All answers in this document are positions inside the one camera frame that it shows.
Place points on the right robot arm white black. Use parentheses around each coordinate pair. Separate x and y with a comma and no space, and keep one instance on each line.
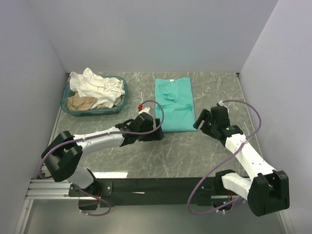
(266,190)

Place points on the white t shirt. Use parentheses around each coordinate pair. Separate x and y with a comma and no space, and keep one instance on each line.
(108,91)

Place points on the beige t shirt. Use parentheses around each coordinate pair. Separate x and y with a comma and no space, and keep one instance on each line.
(76,103)

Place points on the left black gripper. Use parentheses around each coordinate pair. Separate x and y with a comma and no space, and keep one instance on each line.
(157,134)

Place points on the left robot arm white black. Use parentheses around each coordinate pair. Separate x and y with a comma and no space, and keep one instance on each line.
(62,156)

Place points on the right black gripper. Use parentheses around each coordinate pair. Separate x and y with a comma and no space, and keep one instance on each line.
(205,115)

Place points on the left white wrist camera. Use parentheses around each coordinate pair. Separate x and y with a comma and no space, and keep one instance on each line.
(142,110)

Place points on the teal t shirt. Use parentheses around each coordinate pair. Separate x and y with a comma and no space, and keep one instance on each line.
(176,99)

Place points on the aluminium frame rail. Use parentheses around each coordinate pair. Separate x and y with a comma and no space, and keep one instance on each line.
(87,203)

